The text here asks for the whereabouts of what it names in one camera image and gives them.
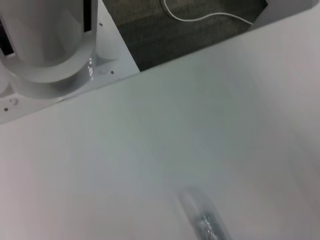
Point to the grey marker pen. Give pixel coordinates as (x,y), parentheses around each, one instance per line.
(205,220)

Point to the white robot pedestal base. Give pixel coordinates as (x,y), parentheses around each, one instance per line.
(50,50)

